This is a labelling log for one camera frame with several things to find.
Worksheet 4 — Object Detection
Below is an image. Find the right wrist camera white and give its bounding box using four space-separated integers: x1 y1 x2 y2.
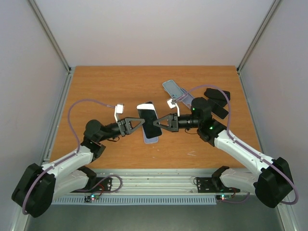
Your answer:
167 98 180 116

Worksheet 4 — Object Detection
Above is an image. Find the lavender phone case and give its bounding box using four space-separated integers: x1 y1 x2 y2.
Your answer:
142 130 159 144

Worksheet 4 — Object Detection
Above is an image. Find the light blue phone case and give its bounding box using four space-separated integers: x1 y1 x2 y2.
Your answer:
162 79 183 99

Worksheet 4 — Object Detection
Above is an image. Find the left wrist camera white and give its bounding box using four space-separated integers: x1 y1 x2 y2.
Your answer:
114 103 124 122

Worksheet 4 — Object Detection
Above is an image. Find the black phone case top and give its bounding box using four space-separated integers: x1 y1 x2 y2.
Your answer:
204 88 231 102

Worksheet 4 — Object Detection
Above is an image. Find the right controller board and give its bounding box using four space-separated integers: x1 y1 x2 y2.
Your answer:
216 194 235 201

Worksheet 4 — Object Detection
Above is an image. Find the black phone white edge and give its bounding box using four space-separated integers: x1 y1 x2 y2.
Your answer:
207 99 229 119

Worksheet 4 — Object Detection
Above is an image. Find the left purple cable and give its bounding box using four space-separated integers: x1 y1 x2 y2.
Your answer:
21 98 118 215

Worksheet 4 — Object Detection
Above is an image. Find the grey slotted cable duct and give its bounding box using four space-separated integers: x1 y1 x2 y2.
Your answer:
52 195 217 206

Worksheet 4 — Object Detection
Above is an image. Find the controller board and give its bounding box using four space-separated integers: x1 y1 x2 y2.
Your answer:
84 195 100 203
216 194 235 201

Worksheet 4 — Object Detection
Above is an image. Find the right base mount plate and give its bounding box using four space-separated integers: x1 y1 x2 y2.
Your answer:
193 177 240 193

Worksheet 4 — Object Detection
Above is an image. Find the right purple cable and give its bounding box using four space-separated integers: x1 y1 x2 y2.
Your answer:
172 84 299 205

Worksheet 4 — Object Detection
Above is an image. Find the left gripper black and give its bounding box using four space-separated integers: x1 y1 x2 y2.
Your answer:
98 116 145 142

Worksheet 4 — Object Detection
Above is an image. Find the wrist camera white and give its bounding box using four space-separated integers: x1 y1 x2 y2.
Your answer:
167 98 180 116
114 103 124 122

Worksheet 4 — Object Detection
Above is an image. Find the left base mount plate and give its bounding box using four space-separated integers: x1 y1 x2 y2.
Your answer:
93 178 112 192

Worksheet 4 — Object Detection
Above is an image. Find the aluminium rail frame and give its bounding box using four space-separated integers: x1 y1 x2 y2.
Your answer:
40 168 256 195

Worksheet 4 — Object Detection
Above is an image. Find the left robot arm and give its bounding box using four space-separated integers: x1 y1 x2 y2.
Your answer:
12 117 145 218

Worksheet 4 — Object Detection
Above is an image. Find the left controller board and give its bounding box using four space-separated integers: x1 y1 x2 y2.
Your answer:
84 195 100 203

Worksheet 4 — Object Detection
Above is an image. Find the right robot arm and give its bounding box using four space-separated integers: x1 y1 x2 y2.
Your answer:
153 97 295 208

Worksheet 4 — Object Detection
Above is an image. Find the purple cable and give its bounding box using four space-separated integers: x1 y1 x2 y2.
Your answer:
21 98 118 215
172 84 299 205

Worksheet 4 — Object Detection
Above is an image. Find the base mount plate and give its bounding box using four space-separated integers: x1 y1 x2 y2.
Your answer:
193 177 240 193
93 178 112 192

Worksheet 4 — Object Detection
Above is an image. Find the black phone green edge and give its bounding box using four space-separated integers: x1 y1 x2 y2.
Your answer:
137 101 162 139

